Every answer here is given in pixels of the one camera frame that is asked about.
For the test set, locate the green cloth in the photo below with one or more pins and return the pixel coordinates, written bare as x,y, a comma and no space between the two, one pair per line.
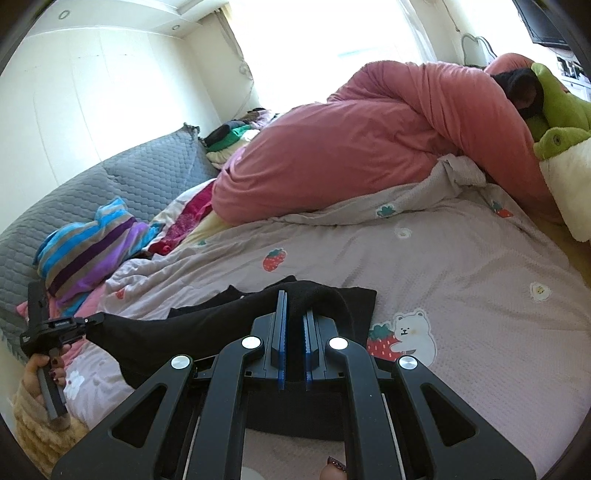
561,106

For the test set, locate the black sweater with orange cuffs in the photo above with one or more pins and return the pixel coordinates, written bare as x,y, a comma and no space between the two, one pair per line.
184,327

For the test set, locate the cream folded garment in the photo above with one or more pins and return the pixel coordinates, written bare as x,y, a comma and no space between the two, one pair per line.
221,157

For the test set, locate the black flat screen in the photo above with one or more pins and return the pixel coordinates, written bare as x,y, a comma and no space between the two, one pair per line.
540,18

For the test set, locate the bright window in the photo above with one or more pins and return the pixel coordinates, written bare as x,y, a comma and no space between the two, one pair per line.
369,37

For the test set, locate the colourful striped blanket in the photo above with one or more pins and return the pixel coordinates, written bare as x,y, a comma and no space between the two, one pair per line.
92,249

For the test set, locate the black folded garment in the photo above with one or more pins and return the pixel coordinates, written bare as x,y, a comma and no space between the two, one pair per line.
218,134

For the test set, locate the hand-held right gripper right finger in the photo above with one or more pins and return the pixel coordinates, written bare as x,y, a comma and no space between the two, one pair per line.
307,350

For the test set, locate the white wardrobe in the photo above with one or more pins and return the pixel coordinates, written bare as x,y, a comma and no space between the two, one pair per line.
115,92

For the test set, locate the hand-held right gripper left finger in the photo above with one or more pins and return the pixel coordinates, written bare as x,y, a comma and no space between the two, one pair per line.
282,341

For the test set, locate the person's right foot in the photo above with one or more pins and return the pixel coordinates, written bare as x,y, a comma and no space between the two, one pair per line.
333,470

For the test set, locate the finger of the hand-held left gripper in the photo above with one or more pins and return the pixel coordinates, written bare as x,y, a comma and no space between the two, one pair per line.
90,323

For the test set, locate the strawberry print grey quilt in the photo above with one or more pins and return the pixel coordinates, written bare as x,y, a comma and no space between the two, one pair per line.
461,258

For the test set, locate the magenta garment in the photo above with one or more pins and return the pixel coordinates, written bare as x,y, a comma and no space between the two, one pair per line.
194,212

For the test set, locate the green folded garment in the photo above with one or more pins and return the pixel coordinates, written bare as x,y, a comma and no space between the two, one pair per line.
238,134

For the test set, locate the grey quilted headboard cushion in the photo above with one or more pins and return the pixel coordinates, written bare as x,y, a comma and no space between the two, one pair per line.
92,194

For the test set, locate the person's left hand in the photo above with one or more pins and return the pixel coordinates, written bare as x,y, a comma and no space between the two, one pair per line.
33,376

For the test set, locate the black plush cloth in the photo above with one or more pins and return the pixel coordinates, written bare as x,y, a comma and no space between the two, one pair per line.
519,90

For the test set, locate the wall photo prints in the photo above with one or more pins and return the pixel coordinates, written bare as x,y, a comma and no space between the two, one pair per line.
572,69

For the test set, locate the pink duvet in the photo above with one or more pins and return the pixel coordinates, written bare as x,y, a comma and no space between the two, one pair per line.
346,147

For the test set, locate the pale yellow cloth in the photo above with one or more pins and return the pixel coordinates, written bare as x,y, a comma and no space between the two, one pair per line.
214,226

